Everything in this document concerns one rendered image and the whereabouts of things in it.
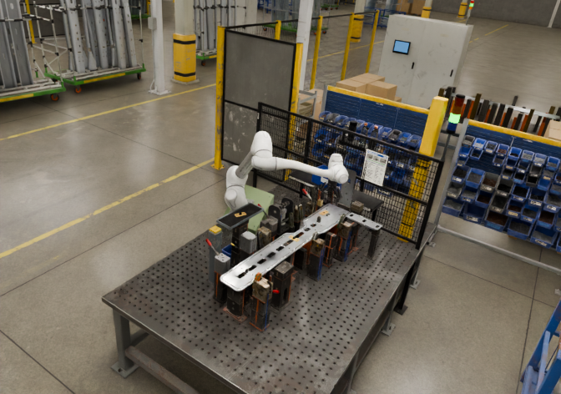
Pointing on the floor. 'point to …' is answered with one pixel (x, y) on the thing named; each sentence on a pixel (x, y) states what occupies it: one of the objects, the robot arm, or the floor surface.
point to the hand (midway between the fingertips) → (329, 201)
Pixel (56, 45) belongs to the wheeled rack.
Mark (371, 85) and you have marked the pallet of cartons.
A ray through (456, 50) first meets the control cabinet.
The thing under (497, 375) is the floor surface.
